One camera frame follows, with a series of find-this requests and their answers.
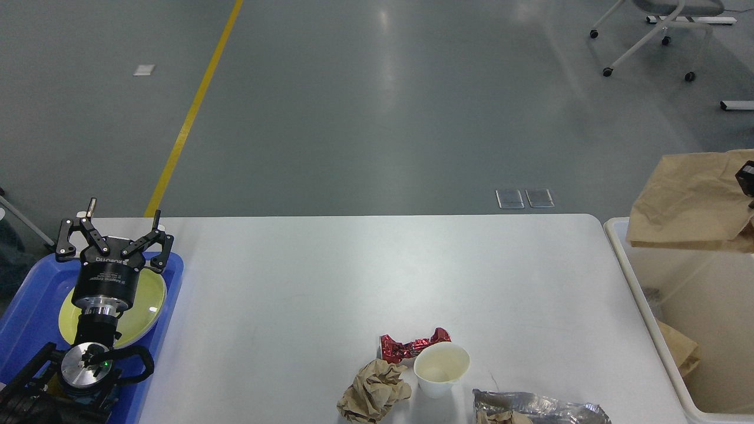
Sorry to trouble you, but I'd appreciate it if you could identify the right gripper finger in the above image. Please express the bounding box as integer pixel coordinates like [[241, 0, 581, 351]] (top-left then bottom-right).
[[735, 160, 754, 208]]

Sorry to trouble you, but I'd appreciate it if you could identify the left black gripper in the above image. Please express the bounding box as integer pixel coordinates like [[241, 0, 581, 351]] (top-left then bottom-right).
[[55, 198, 176, 319]]

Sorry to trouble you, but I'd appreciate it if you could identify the large paper bag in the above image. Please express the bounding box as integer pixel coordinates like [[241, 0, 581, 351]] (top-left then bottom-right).
[[626, 148, 753, 253]]

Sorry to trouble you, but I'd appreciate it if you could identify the yellow plastic plate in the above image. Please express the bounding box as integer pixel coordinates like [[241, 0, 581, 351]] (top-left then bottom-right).
[[58, 269, 167, 349]]

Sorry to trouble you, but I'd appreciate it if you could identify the brown paper ball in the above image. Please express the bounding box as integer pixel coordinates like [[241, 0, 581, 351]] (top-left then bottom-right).
[[336, 359, 412, 423]]

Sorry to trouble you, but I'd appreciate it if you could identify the clear plastic bag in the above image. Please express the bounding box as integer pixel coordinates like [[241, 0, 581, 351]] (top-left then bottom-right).
[[473, 389, 611, 423]]

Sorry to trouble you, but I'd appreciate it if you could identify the white paper cup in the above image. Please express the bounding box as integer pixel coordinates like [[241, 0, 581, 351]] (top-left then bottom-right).
[[413, 342, 469, 398]]

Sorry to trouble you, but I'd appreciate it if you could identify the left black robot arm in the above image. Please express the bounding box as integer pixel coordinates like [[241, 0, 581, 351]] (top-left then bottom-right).
[[2, 198, 174, 423]]

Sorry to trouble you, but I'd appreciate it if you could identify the pale green plate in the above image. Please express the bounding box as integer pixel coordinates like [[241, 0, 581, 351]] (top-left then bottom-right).
[[127, 271, 168, 348]]

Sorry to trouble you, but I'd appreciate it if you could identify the blue plastic tray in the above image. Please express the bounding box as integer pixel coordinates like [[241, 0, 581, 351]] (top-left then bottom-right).
[[0, 251, 184, 424]]

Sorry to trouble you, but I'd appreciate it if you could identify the beige plastic bin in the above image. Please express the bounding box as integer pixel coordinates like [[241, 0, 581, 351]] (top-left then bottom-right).
[[604, 217, 753, 423]]

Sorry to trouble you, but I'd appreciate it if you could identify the white office chair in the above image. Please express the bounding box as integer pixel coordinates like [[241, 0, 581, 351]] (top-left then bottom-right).
[[601, 1, 737, 82]]

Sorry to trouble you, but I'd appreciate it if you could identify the right clear floor plate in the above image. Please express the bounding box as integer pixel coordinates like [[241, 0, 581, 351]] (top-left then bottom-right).
[[525, 188, 555, 208]]

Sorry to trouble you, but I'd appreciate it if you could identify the clear floor plate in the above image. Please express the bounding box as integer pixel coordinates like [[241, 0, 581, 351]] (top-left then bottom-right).
[[495, 190, 525, 210], [525, 188, 555, 208]]

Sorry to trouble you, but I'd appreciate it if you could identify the left clear floor plate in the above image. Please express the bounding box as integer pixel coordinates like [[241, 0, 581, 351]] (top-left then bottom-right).
[[495, 190, 525, 210]]

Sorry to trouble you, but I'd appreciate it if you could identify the red foil wrapper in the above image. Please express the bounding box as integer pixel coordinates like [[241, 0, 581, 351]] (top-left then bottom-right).
[[379, 327, 452, 364]]

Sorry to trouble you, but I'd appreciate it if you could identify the white floor rail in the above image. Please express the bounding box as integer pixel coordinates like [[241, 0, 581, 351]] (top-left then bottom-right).
[[719, 100, 754, 112]]

